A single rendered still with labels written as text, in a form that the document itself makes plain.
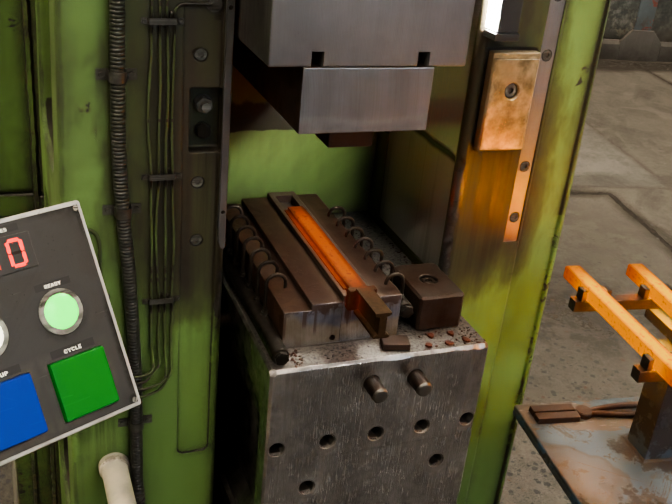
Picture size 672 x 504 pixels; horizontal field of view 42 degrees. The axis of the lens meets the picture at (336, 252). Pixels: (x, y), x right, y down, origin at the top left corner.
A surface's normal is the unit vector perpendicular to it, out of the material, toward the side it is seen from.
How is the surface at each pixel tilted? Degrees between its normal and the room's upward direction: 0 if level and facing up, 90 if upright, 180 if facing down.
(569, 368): 0
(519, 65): 90
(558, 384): 0
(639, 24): 90
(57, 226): 60
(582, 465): 0
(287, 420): 90
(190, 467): 90
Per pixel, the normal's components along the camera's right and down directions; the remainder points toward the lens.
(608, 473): 0.09, -0.89
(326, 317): 0.35, 0.44
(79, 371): 0.66, -0.13
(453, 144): -0.93, 0.07
